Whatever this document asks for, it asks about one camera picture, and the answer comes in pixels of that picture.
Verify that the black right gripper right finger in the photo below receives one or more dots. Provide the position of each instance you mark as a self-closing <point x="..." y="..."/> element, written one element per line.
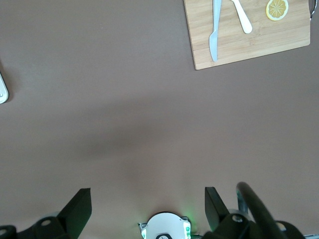
<point x="215" y="211"/>

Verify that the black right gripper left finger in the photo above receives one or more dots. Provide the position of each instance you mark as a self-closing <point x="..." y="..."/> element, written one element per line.
<point x="74" y="211"/>

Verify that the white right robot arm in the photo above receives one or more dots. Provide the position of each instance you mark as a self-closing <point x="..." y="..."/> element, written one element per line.
<point x="163" y="224"/>

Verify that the beige bear print tray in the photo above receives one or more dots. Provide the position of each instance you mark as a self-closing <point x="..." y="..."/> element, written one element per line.
<point x="2" y="92"/>

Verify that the grey plastic knife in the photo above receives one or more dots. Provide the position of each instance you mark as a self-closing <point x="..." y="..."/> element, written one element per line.
<point x="214" y="37"/>

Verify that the bamboo cutting board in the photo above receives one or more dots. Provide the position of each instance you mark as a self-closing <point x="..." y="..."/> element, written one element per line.
<point x="274" y="37"/>

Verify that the white plastic knife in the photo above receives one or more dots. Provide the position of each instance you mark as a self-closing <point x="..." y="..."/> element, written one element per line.
<point x="243" y="20"/>

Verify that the yellow lemon slice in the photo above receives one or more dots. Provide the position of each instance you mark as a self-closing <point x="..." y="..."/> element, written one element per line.
<point x="276" y="9"/>

